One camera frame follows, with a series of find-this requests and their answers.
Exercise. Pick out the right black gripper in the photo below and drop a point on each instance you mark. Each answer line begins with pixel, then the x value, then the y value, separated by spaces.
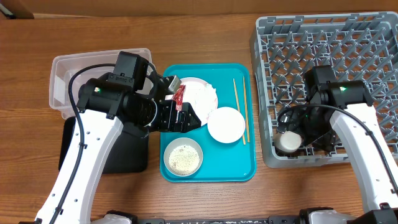
pixel 290 121

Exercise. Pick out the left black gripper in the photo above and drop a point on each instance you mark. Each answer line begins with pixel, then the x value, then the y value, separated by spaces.
pixel 169 121

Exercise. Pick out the red snack wrapper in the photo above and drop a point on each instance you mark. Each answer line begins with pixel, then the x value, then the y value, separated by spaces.
pixel 178 97

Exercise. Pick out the white cup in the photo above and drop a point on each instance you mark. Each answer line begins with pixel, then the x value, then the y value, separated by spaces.
pixel 287 142

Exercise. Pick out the grey bowl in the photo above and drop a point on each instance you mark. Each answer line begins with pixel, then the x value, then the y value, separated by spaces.
pixel 179 142

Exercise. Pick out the white rice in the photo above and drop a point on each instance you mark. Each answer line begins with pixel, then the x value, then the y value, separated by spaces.
pixel 184 160

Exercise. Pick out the white tissue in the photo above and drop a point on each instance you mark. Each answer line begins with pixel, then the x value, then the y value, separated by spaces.
pixel 206 96

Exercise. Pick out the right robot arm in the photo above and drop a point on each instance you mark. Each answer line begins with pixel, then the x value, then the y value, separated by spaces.
pixel 343 112

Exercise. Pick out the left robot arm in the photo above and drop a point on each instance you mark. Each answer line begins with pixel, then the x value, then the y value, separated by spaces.
pixel 127 102

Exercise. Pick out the grey dishwasher rack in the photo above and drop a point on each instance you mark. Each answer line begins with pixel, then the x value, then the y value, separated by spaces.
pixel 358 46

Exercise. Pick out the large white plate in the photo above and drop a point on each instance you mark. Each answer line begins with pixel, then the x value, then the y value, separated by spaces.
pixel 192 84

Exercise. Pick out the white bowl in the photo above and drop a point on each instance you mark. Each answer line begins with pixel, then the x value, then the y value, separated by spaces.
pixel 226 125

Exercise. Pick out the left wooden chopstick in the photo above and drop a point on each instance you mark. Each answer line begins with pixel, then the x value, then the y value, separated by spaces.
pixel 238 108

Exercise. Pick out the wooden chopstick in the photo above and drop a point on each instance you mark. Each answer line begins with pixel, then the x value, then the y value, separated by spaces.
pixel 246 110
pixel 238 108

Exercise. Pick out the teal plastic tray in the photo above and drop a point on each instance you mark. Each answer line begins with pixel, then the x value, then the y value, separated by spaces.
pixel 232 162

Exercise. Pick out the right wooden chopstick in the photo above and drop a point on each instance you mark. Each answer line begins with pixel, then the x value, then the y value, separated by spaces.
pixel 246 110

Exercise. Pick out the black plastic tray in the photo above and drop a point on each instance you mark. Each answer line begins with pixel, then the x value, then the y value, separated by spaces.
pixel 129 153

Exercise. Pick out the clear plastic bin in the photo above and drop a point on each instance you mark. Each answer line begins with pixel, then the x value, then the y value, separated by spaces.
pixel 65 66

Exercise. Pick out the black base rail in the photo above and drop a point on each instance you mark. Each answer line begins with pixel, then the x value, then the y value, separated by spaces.
pixel 276 219

